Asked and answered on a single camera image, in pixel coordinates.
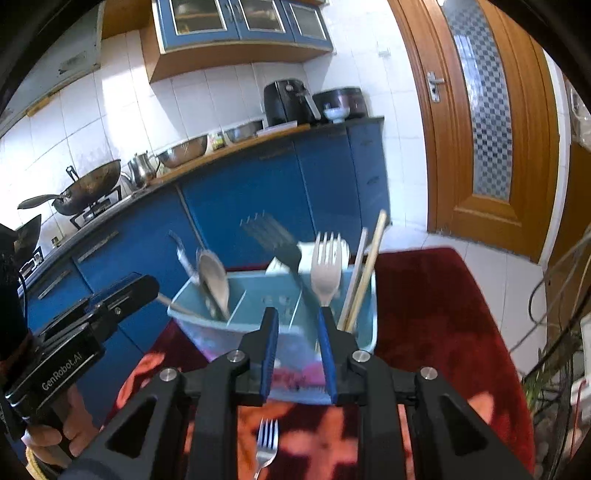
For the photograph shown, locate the range hood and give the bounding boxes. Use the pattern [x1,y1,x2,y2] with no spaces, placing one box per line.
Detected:
[1,1,105,135]

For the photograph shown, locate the wooden door with glass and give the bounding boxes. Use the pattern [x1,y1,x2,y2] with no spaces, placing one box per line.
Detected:
[391,1,559,261]

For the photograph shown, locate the steel fork with long handle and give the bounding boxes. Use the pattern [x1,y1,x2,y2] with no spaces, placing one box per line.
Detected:
[239,212,320,314]

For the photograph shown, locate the white plastic spoon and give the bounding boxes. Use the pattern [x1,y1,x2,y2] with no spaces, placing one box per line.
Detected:
[197,249,230,320]

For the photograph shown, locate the dark rice cooker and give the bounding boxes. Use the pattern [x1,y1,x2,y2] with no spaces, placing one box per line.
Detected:
[312,87,369,123]

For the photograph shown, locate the small white bowl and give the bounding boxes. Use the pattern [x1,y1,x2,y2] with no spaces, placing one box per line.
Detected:
[324,106,351,124]

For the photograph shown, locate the small steel fork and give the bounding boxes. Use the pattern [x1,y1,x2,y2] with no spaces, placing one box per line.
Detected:
[252,419,280,480]

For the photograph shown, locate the wooden chopstick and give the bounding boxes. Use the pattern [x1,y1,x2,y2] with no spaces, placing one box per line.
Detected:
[345,210,388,333]
[338,227,368,330]

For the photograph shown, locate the blue base cabinets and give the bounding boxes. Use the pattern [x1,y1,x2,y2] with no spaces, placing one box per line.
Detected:
[13,117,392,430]

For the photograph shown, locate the grey hoses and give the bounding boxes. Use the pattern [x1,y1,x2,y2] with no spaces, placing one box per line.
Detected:
[507,230,591,356]

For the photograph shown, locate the thin beige chopstick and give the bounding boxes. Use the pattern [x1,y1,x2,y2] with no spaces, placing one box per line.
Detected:
[156,293,200,320]

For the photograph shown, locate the steel table knife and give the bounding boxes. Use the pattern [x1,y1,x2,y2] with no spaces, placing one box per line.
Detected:
[168,230,221,319]

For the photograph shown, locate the steel colander bowl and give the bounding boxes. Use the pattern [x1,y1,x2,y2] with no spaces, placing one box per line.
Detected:
[156,135,208,169]

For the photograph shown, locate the blue wall cabinet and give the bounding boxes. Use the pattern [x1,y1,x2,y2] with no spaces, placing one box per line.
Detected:
[101,0,335,84]

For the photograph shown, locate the black wire rack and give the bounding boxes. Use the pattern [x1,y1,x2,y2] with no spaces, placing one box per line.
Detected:
[532,315,590,479]

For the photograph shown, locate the person's left hand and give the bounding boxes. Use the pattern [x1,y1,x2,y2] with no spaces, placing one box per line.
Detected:
[21,385,99,468]

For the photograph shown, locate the beige plastic fork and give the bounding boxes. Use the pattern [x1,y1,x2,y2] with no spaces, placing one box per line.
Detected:
[311,233,342,307]

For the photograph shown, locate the black wok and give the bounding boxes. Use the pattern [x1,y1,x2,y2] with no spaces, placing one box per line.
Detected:
[18,160,121,216]

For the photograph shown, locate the black air fryer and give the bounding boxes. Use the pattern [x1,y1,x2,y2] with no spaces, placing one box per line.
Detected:
[263,79,322,127]

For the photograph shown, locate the steel pitcher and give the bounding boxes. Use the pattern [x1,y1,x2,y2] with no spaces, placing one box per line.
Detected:
[127,152,156,190]

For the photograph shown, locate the small steel bowl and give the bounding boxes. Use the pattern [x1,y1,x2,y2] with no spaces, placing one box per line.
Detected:
[222,120,263,144]

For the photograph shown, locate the red floral table cloth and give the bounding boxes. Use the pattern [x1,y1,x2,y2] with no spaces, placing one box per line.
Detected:
[103,247,537,480]

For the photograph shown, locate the light blue chopsticks box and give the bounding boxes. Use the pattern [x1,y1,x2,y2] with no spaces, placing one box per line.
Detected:
[161,237,377,406]

